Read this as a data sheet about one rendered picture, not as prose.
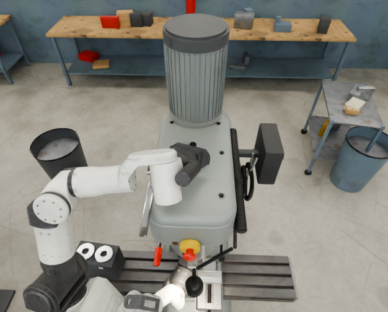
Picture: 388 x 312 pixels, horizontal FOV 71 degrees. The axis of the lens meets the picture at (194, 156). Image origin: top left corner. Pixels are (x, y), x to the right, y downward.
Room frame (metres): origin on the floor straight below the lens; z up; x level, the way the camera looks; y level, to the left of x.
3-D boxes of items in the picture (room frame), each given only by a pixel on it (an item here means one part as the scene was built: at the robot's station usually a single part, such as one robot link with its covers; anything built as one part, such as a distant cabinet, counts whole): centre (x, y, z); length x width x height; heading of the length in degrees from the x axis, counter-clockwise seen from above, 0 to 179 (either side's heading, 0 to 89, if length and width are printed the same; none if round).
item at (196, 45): (0.84, -0.01, 2.05); 0.20 x 0.20 x 0.32
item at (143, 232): (0.45, 0.12, 1.89); 0.24 x 0.04 x 0.01; 178
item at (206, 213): (0.61, 0.00, 1.81); 0.47 x 0.26 x 0.16; 178
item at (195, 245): (0.36, 0.01, 1.76); 0.06 x 0.02 x 0.06; 88
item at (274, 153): (0.88, -0.34, 1.62); 0.20 x 0.09 x 0.21; 178
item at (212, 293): (0.56, -0.08, 1.01); 0.35 x 0.15 x 0.11; 178
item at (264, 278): (0.59, 0.05, 0.91); 1.24 x 0.23 x 0.08; 88
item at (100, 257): (0.62, 0.52, 1.05); 0.22 x 0.12 x 0.20; 82
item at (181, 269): (0.51, 0.04, 1.24); 0.13 x 0.12 x 0.10; 68
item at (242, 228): (0.62, -0.14, 1.79); 0.45 x 0.04 x 0.04; 178
